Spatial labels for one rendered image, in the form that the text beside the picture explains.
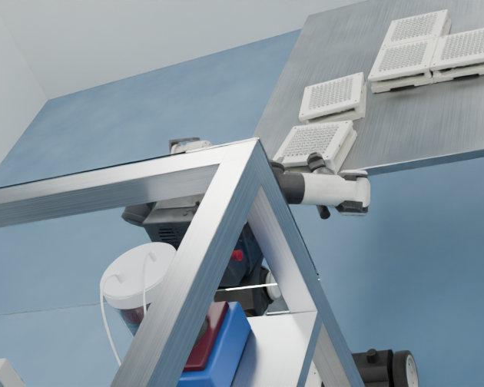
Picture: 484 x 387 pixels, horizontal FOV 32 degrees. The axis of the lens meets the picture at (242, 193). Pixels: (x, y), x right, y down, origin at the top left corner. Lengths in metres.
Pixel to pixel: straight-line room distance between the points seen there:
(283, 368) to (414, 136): 1.60
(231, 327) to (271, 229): 0.21
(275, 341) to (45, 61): 6.07
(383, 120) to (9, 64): 4.70
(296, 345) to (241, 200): 0.34
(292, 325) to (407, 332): 1.97
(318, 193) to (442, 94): 1.01
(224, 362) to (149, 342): 0.43
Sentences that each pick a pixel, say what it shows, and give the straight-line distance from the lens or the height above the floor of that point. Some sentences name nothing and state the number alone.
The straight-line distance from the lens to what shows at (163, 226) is 1.75.
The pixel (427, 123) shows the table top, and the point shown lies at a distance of 3.12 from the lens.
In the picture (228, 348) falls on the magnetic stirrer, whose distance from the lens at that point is 1.63.
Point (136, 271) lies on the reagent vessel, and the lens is 1.56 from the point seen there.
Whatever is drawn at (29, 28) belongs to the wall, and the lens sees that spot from 7.47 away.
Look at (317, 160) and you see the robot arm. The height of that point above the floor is 1.01.
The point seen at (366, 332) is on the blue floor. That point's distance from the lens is 3.70.
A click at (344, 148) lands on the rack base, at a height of 0.92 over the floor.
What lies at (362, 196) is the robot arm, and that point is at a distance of 2.50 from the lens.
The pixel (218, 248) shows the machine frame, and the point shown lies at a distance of 1.34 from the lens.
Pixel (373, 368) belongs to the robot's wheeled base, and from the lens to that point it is 3.24.
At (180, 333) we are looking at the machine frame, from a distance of 1.22.
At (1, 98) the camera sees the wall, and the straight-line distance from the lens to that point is 7.21.
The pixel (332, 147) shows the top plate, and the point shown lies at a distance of 3.03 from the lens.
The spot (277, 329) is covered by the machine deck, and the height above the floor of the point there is 1.38.
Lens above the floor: 2.44
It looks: 30 degrees down
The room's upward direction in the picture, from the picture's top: 25 degrees counter-clockwise
